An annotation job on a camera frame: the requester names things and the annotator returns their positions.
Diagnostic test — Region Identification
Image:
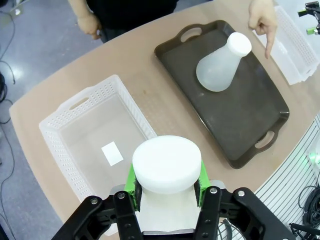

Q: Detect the person torso black sweater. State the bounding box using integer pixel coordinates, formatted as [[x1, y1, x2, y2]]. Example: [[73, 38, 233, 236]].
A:
[[84, 0, 181, 43]]

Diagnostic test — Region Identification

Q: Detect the person right forearm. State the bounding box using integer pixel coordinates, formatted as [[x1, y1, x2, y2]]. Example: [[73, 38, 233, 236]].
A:
[[67, 0, 91, 20]]

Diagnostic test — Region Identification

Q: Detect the person right hand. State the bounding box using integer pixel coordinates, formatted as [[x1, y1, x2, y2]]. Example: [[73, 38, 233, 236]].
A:
[[76, 13, 103, 41]]

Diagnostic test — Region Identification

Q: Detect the black cable bundle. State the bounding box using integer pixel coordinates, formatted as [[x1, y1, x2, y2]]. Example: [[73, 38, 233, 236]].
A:
[[298, 184, 320, 240]]

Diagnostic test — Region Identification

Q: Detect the person left hand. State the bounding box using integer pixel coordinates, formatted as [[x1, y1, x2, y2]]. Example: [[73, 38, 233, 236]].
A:
[[247, 0, 279, 60]]

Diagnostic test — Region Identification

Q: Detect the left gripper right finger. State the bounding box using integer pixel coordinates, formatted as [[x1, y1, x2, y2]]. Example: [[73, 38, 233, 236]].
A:
[[193, 159, 297, 240]]

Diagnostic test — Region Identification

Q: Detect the thin black floor cable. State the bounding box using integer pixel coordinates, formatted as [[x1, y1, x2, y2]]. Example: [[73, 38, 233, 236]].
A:
[[0, 9, 16, 86]]

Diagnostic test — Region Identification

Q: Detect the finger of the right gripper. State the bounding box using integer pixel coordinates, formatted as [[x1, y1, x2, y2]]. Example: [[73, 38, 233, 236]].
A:
[[297, 1, 320, 16], [306, 22, 320, 35]]

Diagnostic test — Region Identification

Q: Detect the metal floor plate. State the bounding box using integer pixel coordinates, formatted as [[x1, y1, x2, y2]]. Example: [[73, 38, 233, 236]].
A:
[[8, 0, 30, 16]]

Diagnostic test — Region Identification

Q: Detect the white slotted mounting plate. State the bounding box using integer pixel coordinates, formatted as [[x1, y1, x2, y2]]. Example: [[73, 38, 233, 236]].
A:
[[254, 119, 320, 240]]

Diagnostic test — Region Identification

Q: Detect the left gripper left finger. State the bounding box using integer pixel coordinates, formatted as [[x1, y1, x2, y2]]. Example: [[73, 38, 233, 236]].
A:
[[51, 162, 145, 240]]

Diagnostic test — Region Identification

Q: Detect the white perforated plastic basket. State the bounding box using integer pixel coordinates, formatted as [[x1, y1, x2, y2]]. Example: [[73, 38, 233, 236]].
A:
[[38, 74, 158, 237], [251, 5, 319, 86]]

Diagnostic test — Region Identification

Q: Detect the dark brown handled tray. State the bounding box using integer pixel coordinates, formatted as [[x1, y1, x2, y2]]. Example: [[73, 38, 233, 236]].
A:
[[154, 19, 291, 170]]

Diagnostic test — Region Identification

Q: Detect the white paper label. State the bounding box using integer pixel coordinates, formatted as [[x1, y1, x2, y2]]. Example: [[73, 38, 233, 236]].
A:
[[100, 141, 124, 167]]

